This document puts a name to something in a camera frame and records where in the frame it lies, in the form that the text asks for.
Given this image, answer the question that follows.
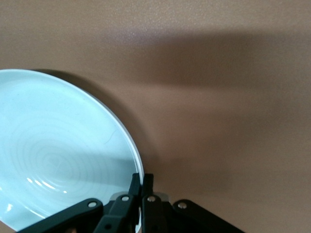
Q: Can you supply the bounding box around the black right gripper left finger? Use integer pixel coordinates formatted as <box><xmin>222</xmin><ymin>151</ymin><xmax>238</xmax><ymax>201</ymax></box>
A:
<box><xmin>14</xmin><ymin>172</ymin><xmax>141</xmax><ymax>233</ymax></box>

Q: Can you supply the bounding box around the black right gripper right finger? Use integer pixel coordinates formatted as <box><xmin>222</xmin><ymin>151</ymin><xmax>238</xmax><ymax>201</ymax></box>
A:
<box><xmin>140</xmin><ymin>173</ymin><xmax>246</xmax><ymax>233</ymax></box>

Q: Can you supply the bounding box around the light blue round plate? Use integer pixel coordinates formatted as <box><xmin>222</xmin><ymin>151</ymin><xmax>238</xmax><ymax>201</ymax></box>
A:
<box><xmin>0</xmin><ymin>69</ymin><xmax>145</xmax><ymax>233</ymax></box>

